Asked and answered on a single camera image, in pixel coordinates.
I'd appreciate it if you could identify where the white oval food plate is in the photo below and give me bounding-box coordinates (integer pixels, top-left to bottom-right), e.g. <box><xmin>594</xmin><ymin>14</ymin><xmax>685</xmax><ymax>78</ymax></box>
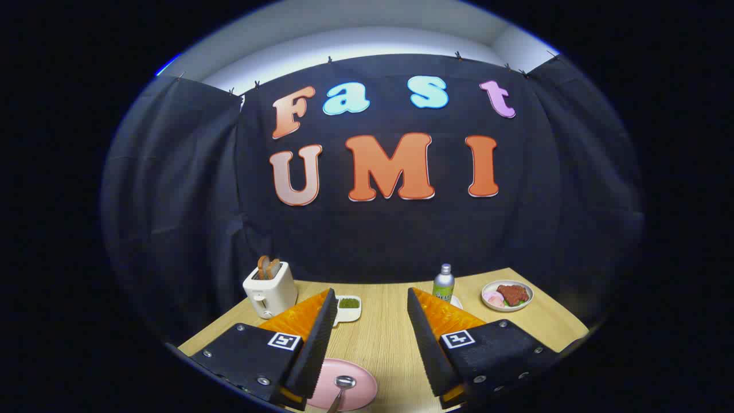
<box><xmin>481</xmin><ymin>280</ymin><xmax>534</xmax><ymax>312</ymax></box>

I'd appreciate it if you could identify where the white divided dish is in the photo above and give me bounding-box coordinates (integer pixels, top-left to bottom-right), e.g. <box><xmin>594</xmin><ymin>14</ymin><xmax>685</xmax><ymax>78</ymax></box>
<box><xmin>334</xmin><ymin>295</ymin><xmax>362</xmax><ymax>328</ymax></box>

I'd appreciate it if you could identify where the green soda bottle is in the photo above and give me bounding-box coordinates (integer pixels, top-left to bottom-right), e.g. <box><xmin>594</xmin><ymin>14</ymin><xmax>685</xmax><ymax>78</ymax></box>
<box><xmin>433</xmin><ymin>263</ymin><xmax>455</xmax><ymax>303</ymax></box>

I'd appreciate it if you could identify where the white toaster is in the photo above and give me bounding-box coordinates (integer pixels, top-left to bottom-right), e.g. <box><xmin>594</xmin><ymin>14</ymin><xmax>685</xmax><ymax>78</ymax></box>
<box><xmin>243</xmin><ymin>261</ymin><xmax>299</xmax><ymax>320</ymax></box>

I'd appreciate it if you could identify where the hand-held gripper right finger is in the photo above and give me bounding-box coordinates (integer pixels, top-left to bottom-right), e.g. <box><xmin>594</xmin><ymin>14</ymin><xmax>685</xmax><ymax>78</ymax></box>
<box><xmin>407</xmin><ymin>287</ymin><xmax>560</xmax><ymax>409</ymax></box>

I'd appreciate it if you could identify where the brown meat piece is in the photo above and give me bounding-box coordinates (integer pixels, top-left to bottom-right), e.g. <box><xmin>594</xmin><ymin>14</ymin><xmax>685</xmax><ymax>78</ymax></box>
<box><xmin>497</xmin><ymin>285</ymin><xmax>529</xmax><ymax>306</ymax></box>

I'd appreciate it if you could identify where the metal spoon wooden handle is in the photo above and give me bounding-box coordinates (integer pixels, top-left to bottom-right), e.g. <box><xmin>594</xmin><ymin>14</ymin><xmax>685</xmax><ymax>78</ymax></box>
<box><xmin>327</xmin><ymin>376</ymin><xmax>356</xmax><ymax>413</ymax></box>

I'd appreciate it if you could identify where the pink round plate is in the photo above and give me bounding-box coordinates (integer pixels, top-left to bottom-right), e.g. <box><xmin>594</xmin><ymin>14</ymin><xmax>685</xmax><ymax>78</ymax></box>
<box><xmin>307</xmin><ymin>359</ymin><xmax>378</xmax><ymax>411</ymax></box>

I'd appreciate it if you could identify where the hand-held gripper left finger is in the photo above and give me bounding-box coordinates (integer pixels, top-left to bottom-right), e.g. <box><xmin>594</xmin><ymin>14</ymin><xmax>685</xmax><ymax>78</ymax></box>
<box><xmin>189</xmin><ymin>289</ymin><xmax>339</xmax><ymax>411</ymax></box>

